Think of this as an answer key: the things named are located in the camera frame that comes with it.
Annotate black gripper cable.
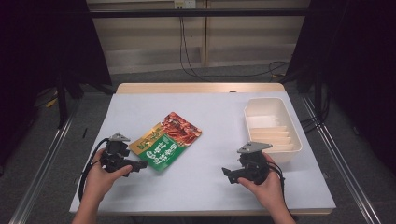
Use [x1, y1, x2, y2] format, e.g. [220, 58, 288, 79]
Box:
[266, 161, 287, 200]
[78, 137, 110, 203]

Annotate green and red snack packet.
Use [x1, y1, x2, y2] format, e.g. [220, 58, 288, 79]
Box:
[128, 111, 203, 172]

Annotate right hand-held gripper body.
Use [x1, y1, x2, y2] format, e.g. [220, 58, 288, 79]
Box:
[236, 141, 274, 186]

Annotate dark curtain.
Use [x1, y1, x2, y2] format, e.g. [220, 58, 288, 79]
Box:
[0, 0, 113, 169]
[286, 0, 396, 175]

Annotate metal floor rail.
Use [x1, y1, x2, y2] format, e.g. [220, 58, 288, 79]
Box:
[8, 102, 82, 224]
[300, 94, 383, 224]

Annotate white table cover sheet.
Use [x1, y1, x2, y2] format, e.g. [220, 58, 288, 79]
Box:
[69, 91, 337, 215]

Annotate white plastic bin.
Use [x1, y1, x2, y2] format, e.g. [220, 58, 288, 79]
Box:
[243, 97, 304, 164]

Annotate white wall power outlet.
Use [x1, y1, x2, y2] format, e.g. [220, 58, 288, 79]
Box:
[174, 0, 197, 9]

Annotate black hanging wall cables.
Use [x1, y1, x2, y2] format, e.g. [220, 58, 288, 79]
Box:
[178, 16, 290, 79]

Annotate black metal stand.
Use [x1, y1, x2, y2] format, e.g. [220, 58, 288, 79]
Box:
[296, 64, 332, 117]
[54, 55, 86, 130]

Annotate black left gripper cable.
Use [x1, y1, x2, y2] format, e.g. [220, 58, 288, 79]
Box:
[78, 137, 110, 203]

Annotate person's left hand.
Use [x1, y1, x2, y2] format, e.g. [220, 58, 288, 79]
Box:
[83, 148, 134, 203]

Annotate person's right hand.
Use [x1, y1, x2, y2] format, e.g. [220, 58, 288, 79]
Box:
[237, 152, 286, 214]

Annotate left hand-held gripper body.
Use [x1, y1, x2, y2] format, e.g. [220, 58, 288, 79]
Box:
[100, 133, 133, 174]

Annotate black horizontal frame bar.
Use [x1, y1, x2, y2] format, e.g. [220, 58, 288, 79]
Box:
[88, 7, 313, 19]

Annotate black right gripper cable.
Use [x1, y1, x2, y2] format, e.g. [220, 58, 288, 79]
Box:
[266, 161, 287, 200]

